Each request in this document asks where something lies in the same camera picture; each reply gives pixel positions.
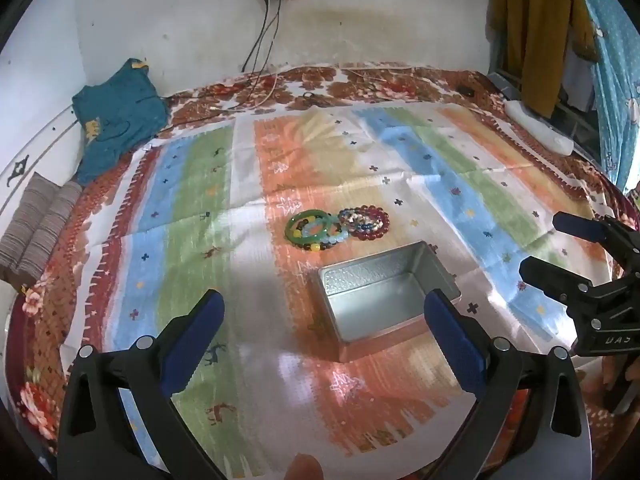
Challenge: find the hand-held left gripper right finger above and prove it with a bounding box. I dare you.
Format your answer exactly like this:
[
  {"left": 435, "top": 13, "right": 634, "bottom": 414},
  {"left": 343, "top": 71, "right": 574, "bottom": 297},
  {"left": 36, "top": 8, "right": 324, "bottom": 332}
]
[{"left": 424, "top": 289, "right": 593, "bottom": 480}]

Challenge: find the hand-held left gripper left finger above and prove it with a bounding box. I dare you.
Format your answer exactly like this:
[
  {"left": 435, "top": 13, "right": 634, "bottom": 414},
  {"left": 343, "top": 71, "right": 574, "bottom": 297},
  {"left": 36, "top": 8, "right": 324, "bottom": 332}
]
[{"left": 59, "top": 289, "right": 226, "bottom": 480}]

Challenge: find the green bangle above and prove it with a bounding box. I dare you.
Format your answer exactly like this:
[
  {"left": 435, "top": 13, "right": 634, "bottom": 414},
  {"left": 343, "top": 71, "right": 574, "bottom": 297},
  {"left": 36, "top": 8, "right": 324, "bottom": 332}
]
[{"left": 285, "top": 210, "right": 335, "bottom": 246}]

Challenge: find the silver metal tin box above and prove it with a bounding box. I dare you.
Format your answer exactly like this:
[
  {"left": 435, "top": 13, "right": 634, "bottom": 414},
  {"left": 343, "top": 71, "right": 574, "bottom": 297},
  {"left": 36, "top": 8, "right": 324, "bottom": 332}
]
[{"left": 317, "top": 241, "right": 462, "bottom": 363}]

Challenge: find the multicolour bead bracelet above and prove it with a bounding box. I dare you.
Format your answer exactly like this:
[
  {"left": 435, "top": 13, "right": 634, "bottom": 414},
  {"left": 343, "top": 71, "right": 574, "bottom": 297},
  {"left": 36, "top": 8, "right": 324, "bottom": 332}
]
[{"left": 338, "top": 207, "right": 373, "bottom": 234}]

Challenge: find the black cable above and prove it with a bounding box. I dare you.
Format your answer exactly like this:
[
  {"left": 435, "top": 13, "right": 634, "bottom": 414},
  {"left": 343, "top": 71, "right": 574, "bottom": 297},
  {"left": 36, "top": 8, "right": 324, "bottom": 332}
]
[{"left": 241, "top": 0, "right": 282, "bottom": 75}]

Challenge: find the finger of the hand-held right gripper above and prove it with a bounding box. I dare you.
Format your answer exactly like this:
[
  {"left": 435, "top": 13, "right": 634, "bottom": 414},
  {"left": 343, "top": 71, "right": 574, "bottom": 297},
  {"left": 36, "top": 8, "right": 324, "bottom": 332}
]
[
  {"left": 552, "top": 211, "right": 640, "bottom": 263},
  {"left": 518, "top": 256, "right": 598, "bottom": 308}
]

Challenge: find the mustard hanging garment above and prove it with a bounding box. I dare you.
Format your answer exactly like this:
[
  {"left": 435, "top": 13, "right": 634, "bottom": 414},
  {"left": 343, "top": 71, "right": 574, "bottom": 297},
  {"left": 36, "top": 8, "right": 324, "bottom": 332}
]
[{"left": 487, "top": 0, "right": 596, "bottom": 120}]

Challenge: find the red bead bracelet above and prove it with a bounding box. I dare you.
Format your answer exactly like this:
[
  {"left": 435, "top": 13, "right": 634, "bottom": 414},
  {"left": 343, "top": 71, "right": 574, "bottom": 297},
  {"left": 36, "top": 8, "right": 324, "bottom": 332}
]
[{"left": 350, "top": 203, "right": 391, "bottom": 242}]

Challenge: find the striped grey cushion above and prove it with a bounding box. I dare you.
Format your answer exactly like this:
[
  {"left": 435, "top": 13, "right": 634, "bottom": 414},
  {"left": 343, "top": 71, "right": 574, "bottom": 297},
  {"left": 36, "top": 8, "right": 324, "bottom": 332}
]
[{"left": 0, "top": 172, "right": 83, "bottom": 286}]

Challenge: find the white bolster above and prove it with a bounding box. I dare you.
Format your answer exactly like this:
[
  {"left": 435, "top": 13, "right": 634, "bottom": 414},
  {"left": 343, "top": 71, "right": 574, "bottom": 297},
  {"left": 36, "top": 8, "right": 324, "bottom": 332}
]
[{"left": 502, "top": 99, "right": 575, "bottom": 156}]

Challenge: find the white cable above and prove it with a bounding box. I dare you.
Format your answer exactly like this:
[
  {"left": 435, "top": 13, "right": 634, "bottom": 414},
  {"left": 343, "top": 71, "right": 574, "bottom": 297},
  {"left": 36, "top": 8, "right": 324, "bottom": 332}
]
[{"left": 210, "top": 72, "right": 281, "bottom": 112}]

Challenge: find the blue printed curtain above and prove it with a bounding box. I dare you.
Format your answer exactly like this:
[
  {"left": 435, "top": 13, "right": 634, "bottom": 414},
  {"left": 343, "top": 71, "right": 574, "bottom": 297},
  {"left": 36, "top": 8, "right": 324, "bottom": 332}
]
[{"left": 570, "top": 0, "right": 640, "bottom": 196}]

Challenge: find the striped colourful mat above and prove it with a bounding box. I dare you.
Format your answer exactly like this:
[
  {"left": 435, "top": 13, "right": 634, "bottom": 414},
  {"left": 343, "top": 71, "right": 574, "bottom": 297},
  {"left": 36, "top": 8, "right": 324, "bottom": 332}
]
[{"left": 60, "top": 102, "right": 613, "bottom": 480}]

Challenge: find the teal garment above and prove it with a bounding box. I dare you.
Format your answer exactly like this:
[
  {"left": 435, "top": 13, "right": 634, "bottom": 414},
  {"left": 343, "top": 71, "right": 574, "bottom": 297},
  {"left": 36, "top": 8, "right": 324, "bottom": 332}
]
[{"left": 71, "top": 57, "right": 170, "bottom": 188}]

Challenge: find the light blue bead bracelet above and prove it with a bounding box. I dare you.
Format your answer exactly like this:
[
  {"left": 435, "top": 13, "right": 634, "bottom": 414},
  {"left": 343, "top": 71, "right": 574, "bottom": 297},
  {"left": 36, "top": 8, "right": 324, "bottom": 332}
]
[{"left": 302, "top": 215, "right": 351, "bottom": 244}]

